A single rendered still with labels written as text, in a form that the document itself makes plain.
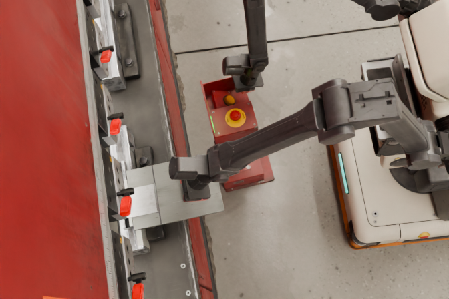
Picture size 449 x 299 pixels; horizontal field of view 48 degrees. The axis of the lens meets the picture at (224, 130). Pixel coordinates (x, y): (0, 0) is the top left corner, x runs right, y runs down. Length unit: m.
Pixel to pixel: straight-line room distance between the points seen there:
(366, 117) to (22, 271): 0.60
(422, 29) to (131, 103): 0.95
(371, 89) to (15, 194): 0.61
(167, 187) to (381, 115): 0.75
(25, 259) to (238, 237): 1.80
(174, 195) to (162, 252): 0.20
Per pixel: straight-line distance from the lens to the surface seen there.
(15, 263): 0.68
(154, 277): 1.56
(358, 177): 2.24
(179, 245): 1.56
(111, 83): 1.72
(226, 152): 1.15
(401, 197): 2.26
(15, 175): 0.73
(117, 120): 1.25
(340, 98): 0.93
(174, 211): 1.45
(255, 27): 1.42
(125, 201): 1.18
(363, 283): 2.45
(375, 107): 0.92
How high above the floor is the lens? 2.40
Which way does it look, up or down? 69 degrees down
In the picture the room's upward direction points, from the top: 12 degrees counter-clockwise
